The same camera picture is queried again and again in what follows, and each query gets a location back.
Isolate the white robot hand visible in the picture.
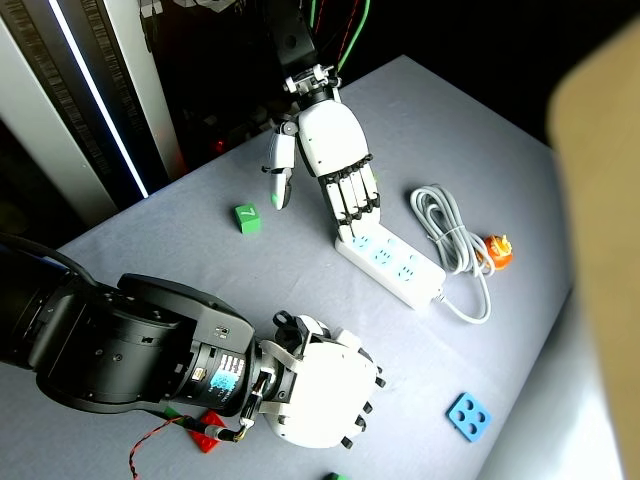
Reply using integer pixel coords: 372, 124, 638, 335
262, 309, 390, 450
260, 99, 385, 247

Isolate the white power strip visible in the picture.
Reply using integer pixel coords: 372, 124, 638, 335
333, 227, 448, 311

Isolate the grey table cloth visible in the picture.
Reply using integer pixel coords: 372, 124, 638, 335
0, 53, 576, 480

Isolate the green cube with seven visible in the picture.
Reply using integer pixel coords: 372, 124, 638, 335
233, 202, 263, 235

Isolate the red toy brick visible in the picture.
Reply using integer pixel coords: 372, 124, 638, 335
187, 409, 231, 455

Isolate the blue four-hole block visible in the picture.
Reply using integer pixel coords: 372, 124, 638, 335
445, 392, 494, 444

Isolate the orange toy figure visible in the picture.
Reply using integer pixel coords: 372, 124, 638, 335
482, 233, 515, 271

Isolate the beige board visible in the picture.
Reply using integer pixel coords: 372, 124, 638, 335
547, 12, 640, 480

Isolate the red black twisted cable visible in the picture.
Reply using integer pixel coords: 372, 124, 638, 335
128, 413, 241, 480
337, 0, 361, 59

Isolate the grey power strip cord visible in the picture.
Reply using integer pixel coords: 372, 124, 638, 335
409, 184, 494, 326

